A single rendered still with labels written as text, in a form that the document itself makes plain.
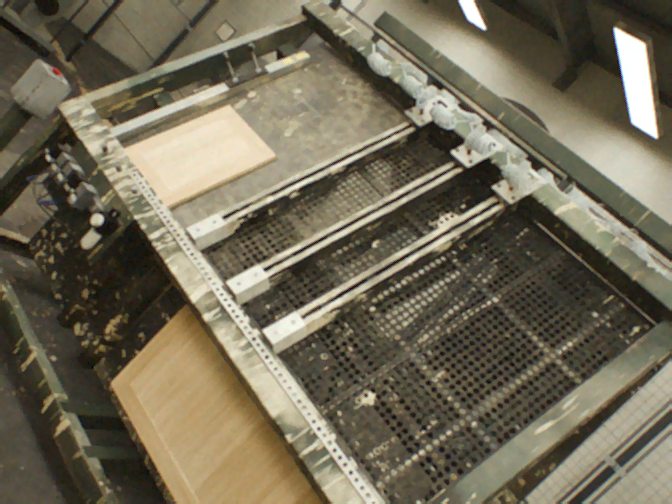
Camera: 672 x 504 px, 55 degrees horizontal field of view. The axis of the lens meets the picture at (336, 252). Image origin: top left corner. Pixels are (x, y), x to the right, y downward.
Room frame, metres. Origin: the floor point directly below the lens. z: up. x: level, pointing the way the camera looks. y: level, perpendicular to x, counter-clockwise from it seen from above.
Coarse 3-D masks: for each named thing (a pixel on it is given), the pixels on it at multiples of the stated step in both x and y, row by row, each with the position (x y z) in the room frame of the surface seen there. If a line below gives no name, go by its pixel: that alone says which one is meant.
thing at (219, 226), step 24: (408, 120) 2.66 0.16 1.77; (432, 120) 2.64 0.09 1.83; (360, 144) 2.56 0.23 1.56; (384, 144) 2.57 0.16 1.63; (408, 144) 2.67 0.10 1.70; (312, 168) 2.45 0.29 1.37; (336, 168) 2.46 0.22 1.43; (360, 168) 2.56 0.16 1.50; (264, 192) 2.35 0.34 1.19; (288, 192) 2.35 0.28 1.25; (312, 192) 2.45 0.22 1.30; (216, 216) 2.25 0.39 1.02; (240, 216) 2.26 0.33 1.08; (264, 216) 2.35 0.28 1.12; (192, 240) 2.21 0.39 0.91; (216, 240) 2.25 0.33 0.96
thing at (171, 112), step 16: (272, 64) 2.91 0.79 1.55; (288, 64) 2.92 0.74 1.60; (304, 64) 2.98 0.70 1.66; (256, 80) 2.85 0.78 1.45; (192, 96) 2.73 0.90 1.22; (208, 96) 2.73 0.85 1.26; (224, 96) 2.78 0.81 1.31; (160, 112) 2.64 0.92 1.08; (176, 112) 2.66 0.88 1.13; (112, 128) 2.56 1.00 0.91; (128, 128) 2.56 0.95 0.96; (144, 128) 2.60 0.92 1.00
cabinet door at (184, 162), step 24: (192, 120) 2.66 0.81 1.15; (216, 120) 2.67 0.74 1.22; (240, 120) 2.68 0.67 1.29; (144, 144) 2.54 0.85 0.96; (168, 144) 2.55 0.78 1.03; (192, 144) 2.57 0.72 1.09; (216, 144) 2.58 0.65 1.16; (240, 144) 2.59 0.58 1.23; (264, 144) 2.59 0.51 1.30; (144, 168) 2.45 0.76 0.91; (168, 168) 2.47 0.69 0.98; (192, 168) 2.48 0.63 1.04; (216, 168) 2.49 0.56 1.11; (240, 168) 2.49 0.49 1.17; (168, 192) 2.38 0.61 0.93; (192, 192) 2.39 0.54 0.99
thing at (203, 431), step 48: (192, 336) 2.28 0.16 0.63; (144, 384) 2.28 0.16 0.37; (192, 384) 2.21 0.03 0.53; (240, 384) 2.14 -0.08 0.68; (144, 432) 2.21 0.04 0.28; (192, 432) 2.14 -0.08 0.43; (240, 432) 2.08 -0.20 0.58; (192, 480) 2.08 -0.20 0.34; (240, 480) 2.02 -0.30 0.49; (288, 480) 1.96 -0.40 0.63
